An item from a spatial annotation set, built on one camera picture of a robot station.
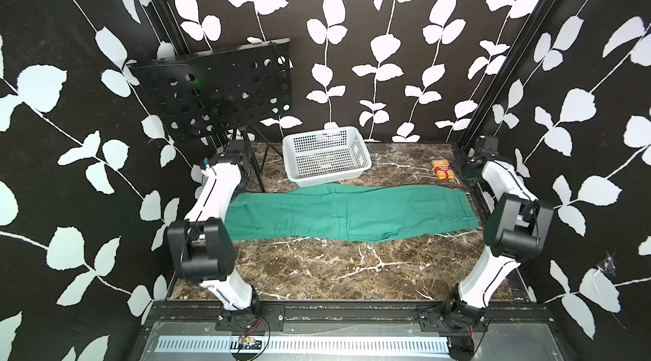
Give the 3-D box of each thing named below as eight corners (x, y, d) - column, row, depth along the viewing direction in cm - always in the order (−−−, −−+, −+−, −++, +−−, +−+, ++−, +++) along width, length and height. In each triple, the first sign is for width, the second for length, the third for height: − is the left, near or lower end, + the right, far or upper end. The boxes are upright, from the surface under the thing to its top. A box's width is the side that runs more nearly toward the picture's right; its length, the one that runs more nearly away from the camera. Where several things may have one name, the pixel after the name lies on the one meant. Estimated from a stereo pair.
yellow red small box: (437, 179, 111) (439, 175, 108) (432, 163, 116) (434, 159, 114) (451, 179, 111) (454, 175, 108) (446, 164, 116) (448, 159, 114)
